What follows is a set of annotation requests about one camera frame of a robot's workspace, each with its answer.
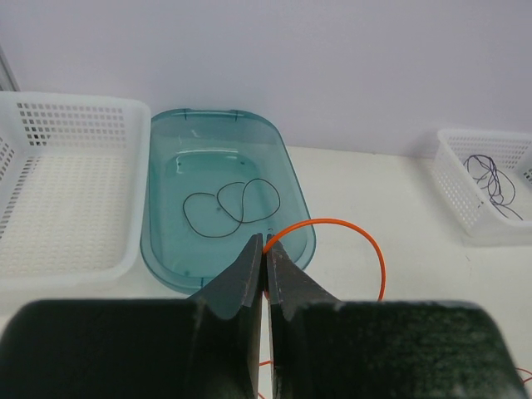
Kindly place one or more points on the aluminium frame post left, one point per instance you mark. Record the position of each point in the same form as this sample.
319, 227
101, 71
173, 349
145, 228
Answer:
7, 78

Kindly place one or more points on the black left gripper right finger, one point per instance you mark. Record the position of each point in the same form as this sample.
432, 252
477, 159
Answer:
323, 347

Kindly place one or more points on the white plastic basket left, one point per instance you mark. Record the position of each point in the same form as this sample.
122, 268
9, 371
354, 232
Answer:
73, 179

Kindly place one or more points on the white plastic basket right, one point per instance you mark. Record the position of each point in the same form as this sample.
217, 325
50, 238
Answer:
485, 178

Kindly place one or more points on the white plastic basket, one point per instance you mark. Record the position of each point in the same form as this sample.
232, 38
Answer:
485, 178
73, 179

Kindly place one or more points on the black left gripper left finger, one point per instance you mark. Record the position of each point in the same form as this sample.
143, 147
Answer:
204, 346

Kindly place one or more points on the teal transparent plastic tub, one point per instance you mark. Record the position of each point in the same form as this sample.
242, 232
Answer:
215, 179

